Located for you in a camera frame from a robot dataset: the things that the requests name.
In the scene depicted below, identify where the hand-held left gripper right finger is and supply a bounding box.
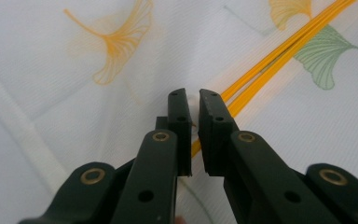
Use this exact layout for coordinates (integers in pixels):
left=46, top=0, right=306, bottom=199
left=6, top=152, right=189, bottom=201
left=198, top=89, right=340, bottom=224

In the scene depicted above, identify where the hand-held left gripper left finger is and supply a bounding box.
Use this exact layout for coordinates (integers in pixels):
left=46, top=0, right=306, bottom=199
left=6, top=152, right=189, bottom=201
left=110, top=87, right=194, bottom=224

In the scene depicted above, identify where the white leaf-print zipper bag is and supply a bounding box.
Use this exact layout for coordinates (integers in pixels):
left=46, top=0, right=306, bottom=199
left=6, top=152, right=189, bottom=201
left=0, top=0, right=358, bottom=224

